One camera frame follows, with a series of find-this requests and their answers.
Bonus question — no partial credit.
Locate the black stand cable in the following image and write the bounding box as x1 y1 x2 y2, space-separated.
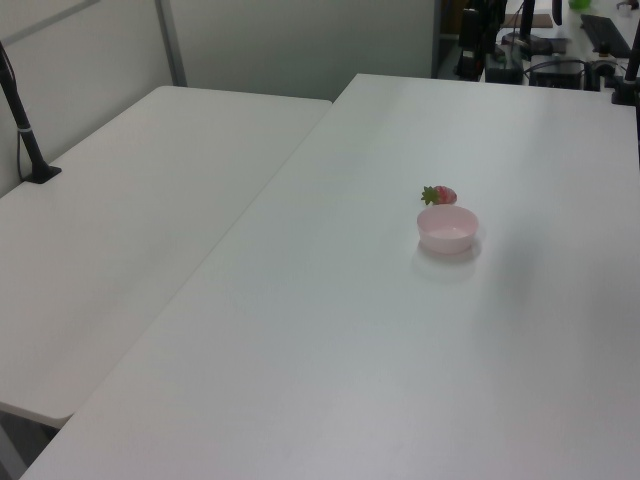
0 47 32 182

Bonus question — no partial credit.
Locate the black camera stand with base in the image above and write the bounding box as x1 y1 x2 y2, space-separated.
0 40 63 186

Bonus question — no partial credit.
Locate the black clamped camera stand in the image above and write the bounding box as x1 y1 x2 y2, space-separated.
611 29 640 107

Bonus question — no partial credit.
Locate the dark box with green top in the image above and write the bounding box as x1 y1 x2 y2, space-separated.
485 53 524 85

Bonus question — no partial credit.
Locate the black monitor stand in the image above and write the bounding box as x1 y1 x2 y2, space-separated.
501 0 552 54

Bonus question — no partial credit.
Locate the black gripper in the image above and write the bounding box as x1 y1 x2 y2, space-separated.
455 8 487 79

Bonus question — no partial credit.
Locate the pink plastic bowl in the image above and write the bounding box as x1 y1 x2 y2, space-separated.
416 204 480 256

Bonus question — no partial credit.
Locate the black electronics box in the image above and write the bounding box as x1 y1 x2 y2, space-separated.
529 59 586 91

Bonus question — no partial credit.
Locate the red strawberry with green leaves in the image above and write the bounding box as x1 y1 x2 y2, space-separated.
419 184 459 207

